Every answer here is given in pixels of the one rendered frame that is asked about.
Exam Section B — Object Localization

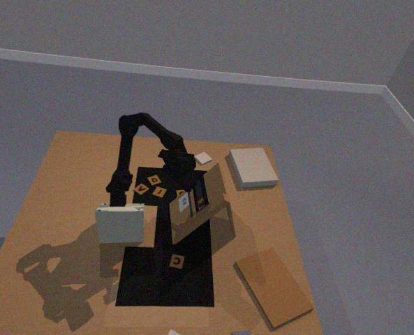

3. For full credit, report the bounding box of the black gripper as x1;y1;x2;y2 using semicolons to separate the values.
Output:
163;164;198;192

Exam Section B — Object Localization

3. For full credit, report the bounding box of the beige flat rectangular slab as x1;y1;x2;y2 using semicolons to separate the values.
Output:
229;148;278;187

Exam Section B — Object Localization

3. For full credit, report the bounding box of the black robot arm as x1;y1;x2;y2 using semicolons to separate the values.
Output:
106;112;196;207

